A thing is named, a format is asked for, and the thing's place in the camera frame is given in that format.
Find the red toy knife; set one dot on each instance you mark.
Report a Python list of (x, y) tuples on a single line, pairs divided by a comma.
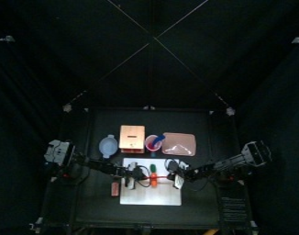
[(161, 178)]

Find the orange toy carrot tip piece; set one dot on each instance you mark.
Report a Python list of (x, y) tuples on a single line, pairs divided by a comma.
[(153, 183)]

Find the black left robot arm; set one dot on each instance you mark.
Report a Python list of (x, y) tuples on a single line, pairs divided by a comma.
[(99, 166)]

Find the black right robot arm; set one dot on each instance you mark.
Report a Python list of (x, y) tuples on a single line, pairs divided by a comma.
[(229, 163)]

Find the white plastic cutting board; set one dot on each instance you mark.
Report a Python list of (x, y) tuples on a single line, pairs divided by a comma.
[(156, 197)]

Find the red plastic cup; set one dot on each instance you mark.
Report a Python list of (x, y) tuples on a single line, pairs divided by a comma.
[(149, 147)]

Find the blue toy utensil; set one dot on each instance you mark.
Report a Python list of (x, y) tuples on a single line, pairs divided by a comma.
[(157, 139)]

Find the small wooden box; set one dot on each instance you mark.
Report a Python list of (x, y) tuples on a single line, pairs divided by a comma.
[(131, 137)]

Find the grey metal corner bracket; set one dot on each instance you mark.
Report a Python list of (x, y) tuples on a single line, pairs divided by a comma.
[(229, 111), (67, 107)]

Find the grey metal frame bracket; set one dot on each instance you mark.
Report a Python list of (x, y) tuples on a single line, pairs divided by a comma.
[(297, 40), (8, 39)]

